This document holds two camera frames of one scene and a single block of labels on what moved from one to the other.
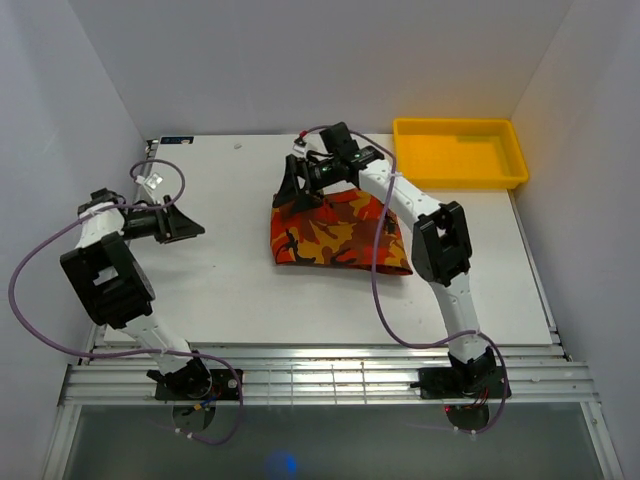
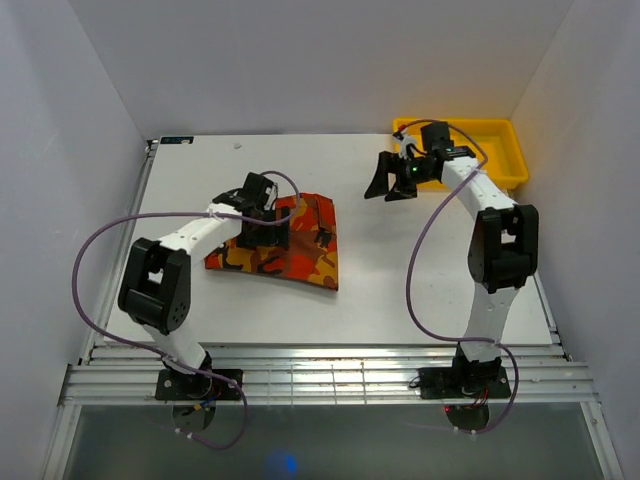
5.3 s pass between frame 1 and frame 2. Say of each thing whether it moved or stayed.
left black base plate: stayed
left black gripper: moved
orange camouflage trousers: moved
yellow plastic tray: stayed
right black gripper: moved
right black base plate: stayed
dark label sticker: stayed
